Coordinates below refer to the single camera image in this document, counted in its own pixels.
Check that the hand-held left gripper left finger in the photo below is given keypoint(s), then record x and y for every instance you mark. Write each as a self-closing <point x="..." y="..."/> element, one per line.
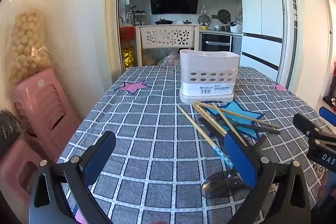
<point x="101" y="157"/>

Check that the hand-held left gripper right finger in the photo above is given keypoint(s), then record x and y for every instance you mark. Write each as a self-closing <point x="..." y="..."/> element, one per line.
<point x="240" y="158"/>

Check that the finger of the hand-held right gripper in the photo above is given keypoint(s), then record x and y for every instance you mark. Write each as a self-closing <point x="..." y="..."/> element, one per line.
<point x="328" y="113"/>
<point x="305" y="123"/>

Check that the wooden chopstick with blue end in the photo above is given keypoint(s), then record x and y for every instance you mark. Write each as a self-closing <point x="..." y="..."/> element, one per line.
<point x="199" y="129"/>

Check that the white plastic utensil holder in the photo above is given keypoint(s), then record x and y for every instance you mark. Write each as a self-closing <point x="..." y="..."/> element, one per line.
<point x="210" y="74"/>

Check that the grey checked tablecloth with stars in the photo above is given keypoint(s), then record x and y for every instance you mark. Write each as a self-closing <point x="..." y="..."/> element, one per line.
<point x="147" y="134"/>

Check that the stack of pink plastic stools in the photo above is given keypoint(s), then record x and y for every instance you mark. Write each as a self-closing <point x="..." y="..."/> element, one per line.
<point x="39" y="108"/>

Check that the pink plastic stool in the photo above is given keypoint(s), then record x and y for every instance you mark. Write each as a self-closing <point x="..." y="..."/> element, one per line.
<point x="18" y="169"/>

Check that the dark grey cloth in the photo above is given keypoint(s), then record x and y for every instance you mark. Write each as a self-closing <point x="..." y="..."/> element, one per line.
<point x="9" y="132"/>

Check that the yellow oil bottle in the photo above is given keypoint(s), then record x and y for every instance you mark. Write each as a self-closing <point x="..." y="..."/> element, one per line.
<point x="128" y="57"/>

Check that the white refrigerator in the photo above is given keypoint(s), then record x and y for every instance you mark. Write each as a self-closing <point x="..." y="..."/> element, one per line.
<point x="262" y="19"/>

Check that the black built-in oven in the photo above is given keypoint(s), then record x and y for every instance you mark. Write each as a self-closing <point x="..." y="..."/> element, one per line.
<point x="216" y="42"/>

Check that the white rice cooker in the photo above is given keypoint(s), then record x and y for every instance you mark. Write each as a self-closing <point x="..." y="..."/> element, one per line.
<point x="235" y="27"/>

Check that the clear plastic bag with goods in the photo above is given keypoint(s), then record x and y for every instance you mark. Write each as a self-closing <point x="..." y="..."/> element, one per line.
<point x="169" y="57"/>

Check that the red plastic crate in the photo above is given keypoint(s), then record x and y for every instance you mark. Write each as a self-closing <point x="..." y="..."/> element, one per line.
<point x="127" y="33"/>

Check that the round dark hanging pan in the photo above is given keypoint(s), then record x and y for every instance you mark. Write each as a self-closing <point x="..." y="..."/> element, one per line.
<point x="224" y="15"/>

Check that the clear bag of puffed balls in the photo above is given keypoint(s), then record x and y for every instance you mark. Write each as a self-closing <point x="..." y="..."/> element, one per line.
<point x="27" y="43"/>

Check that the beige plastic chair flower cutouts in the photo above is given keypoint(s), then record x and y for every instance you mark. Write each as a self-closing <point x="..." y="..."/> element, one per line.
<point x="168" y="36"/>

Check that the small dark kettle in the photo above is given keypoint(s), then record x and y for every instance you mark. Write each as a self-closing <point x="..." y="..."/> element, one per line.
<point x="187" y="22"/>

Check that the black wok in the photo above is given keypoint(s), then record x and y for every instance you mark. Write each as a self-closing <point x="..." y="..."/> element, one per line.
<point x="163" y="21"/>

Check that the black range hood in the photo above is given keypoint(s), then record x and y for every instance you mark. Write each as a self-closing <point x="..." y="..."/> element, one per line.
<point x="174" y="1"/>

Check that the white sliding door frame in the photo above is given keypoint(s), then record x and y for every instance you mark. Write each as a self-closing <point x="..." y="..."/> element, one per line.
<point x="287" y="16"/>

